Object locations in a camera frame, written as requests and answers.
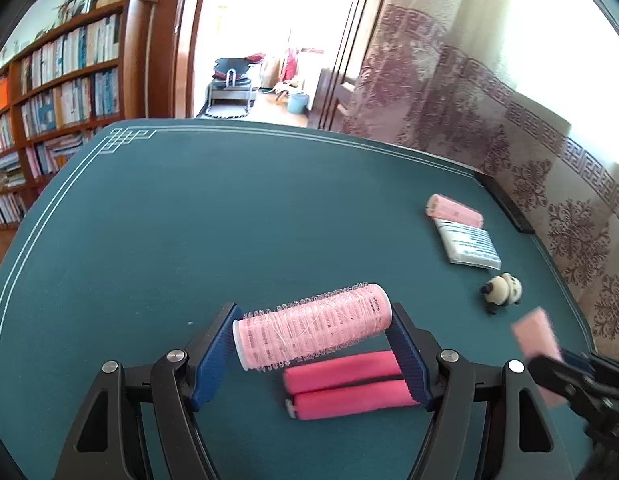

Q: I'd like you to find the brown wooden cabinet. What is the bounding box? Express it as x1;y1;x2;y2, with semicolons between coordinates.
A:
309;67;360;128

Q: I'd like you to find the wooden door frame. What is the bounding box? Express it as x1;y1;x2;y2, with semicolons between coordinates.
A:
139;0;215;121

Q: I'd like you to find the folded pink foam curler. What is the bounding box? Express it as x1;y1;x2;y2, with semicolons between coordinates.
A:
282;350;421;422

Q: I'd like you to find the framed picture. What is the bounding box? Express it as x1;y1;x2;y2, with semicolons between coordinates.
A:
59;0;97;21

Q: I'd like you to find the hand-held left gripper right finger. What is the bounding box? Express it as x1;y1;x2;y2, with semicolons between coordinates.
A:
388;302;576;480

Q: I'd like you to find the patterned purple curtain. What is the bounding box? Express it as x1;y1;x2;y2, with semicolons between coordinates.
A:
339;0;619;361

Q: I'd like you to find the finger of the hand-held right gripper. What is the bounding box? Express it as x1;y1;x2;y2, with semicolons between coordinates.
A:
562;351;610;376
528;355;607;413

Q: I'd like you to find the small panda toy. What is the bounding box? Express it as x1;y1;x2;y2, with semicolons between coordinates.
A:
479;272;523;315

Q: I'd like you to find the white tissue pack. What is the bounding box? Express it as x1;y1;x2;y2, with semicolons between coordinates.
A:
434;218;503;269

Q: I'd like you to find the pink velcro hair roller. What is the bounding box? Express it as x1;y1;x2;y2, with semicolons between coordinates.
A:
232;282;393;373
511;306;570;407
426;193;484;231

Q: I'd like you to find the black flat case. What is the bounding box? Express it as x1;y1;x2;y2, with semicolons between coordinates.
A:
473;172;535;235

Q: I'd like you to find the green felt table mat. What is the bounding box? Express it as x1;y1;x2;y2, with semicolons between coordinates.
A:
0;119;597;480

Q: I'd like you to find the black stool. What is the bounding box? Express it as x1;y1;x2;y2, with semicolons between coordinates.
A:
205;55;257;120

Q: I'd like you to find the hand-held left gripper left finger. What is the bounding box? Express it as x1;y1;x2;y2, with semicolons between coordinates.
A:
54;301;246;480

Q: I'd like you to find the wooden bookshelf with books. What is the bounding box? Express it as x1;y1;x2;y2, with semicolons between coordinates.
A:
0;0;155;231

